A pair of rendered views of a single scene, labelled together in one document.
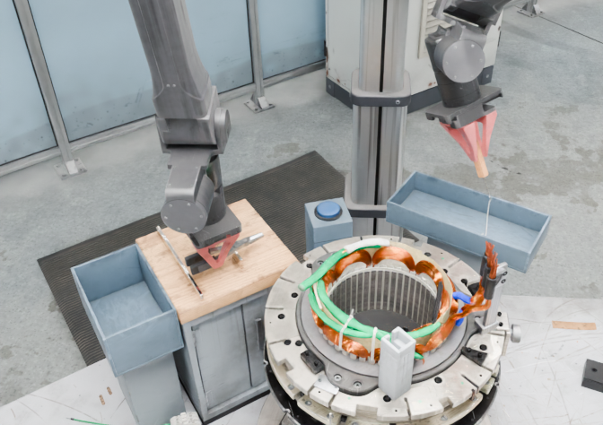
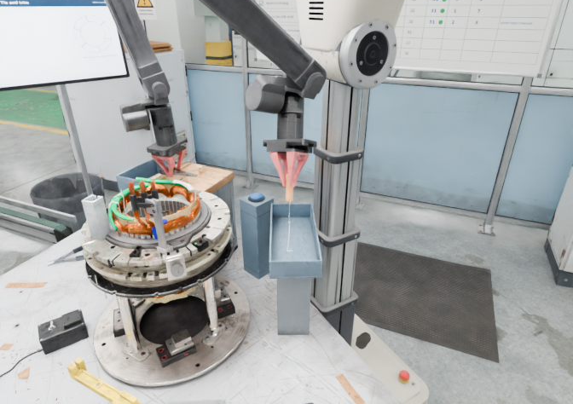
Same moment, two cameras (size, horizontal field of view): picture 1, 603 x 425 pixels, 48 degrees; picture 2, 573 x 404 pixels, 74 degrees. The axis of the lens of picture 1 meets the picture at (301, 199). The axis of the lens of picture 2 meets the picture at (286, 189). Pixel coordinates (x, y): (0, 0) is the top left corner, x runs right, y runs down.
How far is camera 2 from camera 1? 100 cm
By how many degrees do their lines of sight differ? 47
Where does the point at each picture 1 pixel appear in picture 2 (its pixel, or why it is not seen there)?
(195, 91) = (136, 61)
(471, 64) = (255, 98)
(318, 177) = (472, 283)
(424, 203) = (300, 223)
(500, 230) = (303, 256)
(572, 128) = not seen: outside the picture
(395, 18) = (332, 99)
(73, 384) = not seen: hidden behind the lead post
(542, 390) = (269, 389)
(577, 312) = (366, 387)
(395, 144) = (327, 190)
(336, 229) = (249, 207)
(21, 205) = not seen: hidden behind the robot
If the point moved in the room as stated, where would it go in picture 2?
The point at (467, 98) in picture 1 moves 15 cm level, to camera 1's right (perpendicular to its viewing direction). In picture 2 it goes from (280, 135) to (327, 156)
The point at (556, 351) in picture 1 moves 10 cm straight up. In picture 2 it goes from (314, 386) to (315, 354)
